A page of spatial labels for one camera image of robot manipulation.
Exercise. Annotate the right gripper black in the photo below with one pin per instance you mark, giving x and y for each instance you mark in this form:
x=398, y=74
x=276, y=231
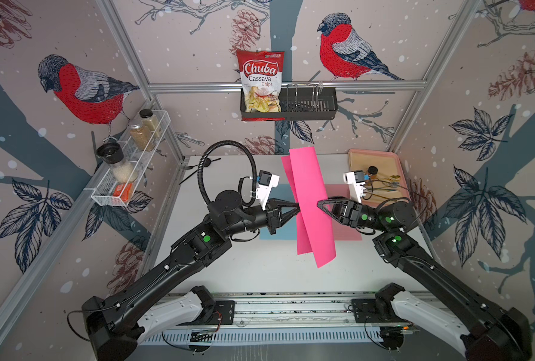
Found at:
x=345, y=211

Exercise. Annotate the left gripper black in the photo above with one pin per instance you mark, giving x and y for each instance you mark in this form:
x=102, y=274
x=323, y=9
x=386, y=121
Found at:
x=273, y=216

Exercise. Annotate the magenta paper sheet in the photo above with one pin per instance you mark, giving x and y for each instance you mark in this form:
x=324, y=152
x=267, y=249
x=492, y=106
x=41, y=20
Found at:
x=314, y=228

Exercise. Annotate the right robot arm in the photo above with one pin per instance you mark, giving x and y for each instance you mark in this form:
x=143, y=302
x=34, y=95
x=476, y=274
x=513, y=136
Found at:
x=477, y=328

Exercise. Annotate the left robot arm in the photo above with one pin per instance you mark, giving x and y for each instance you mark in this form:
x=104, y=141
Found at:
x=118, y=324

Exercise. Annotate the light pink paper sheet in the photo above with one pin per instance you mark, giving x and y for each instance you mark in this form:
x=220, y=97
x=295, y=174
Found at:
x=341, y=232

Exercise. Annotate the red pepper spice jar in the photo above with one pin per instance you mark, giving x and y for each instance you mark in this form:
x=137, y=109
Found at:
x=372, y=173

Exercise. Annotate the pink plastic tray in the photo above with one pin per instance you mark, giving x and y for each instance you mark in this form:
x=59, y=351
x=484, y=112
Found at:
x=384, y=176

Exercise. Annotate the beige cloth napkin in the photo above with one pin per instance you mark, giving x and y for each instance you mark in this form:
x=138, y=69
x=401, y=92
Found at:
x=384, y=162

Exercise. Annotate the silver spoon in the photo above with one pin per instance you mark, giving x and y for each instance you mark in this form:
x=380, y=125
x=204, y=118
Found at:
x=387, y=184

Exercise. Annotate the Chuba cassava chips bag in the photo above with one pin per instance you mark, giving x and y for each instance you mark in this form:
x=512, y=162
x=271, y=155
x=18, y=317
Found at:
x=261, y=79

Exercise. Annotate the small red box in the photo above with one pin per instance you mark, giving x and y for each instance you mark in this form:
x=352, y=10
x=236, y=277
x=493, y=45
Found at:
x=123, y=192

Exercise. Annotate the tan spice bottle front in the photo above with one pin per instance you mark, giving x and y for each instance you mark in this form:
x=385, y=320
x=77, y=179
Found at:
x=141, y=135

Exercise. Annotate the tan spice bottle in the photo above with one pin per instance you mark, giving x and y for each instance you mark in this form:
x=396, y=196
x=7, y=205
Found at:
x=150, y=120
x=141, y=135

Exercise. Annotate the tan spice bottle rear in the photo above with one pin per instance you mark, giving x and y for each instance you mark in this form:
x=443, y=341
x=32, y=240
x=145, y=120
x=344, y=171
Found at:
x=150, y=120

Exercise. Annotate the black lid grinder jar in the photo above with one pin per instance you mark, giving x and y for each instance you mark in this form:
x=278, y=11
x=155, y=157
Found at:
x=123, y=170

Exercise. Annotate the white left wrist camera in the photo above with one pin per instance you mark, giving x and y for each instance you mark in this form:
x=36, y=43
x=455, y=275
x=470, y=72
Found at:
x=266, y=181

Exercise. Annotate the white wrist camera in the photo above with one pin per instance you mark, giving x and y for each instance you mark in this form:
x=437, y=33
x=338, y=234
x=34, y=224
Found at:
x=356, y=181
x=266, y=181

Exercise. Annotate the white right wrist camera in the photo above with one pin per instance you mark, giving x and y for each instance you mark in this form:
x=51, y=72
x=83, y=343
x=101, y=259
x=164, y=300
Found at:
x=356, y=181

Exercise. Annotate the gold spoon cream handle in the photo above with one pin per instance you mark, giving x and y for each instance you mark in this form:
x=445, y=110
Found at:
x=390, y=178

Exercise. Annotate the black wire wall basket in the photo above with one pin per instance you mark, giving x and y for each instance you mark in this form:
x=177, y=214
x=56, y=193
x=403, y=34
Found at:
x=297, y=103

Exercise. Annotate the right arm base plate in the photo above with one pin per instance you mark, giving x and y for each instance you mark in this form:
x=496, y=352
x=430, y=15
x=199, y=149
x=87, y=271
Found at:
x=376, y=311

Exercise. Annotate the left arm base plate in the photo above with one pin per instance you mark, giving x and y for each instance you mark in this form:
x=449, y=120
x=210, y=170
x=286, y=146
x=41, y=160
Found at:
x=219, y=314

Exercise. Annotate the clear acrylic wall shelf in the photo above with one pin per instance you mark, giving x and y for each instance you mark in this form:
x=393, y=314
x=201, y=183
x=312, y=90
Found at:
x=102, y=194

